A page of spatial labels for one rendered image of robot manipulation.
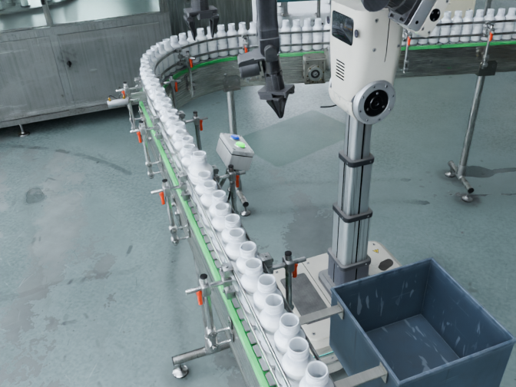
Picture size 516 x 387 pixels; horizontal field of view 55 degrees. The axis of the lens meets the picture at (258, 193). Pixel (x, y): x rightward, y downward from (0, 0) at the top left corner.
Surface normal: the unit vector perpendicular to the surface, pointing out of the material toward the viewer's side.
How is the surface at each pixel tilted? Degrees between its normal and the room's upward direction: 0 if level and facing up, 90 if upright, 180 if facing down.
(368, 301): 90
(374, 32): 90
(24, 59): 90
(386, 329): 0
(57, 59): 90
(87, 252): 0
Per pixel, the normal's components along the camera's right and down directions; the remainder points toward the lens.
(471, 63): 0.04, 0.55
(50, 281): -0.04, -0.84
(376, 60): 0.35, 0.65
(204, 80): 0.66, 0.36
